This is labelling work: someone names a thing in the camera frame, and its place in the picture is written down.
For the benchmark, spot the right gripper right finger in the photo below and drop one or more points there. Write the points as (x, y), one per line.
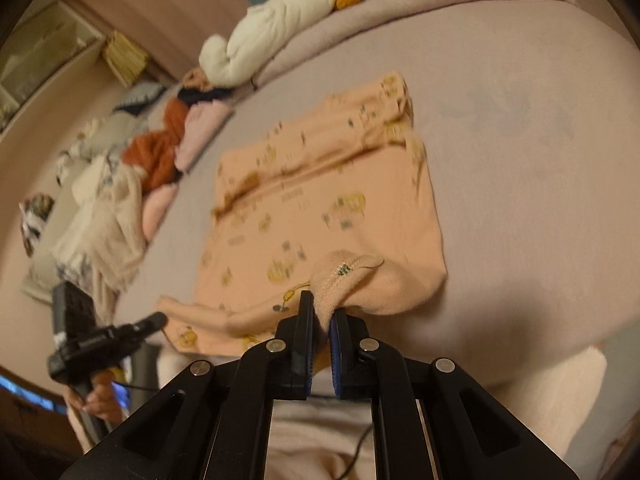
(433, 420)

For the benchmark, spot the grey plaid pillow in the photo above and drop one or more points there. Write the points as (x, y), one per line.
(141, 95)

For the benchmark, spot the folded pink garment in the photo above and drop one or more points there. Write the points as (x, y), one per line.
(203, 122)

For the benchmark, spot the left hand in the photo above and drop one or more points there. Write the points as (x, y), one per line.
(100, 402)

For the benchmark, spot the rust fuzzy garment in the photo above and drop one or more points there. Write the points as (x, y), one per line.
(155, 151)

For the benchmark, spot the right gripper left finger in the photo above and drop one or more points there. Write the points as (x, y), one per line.
(210, 421)

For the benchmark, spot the straw woven item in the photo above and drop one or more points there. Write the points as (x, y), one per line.
(126, 59)

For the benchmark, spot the orange printed kids garment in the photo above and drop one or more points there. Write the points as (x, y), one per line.
(338, 203)

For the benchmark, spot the cream fleece garment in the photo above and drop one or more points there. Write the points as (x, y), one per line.
(101, 250)

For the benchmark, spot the dark navy garment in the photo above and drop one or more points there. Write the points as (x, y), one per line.
(192, 96)

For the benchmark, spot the pink curtain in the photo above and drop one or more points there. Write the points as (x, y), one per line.
(171, 31)

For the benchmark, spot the light pink garment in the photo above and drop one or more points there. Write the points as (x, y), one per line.
(155, 208)

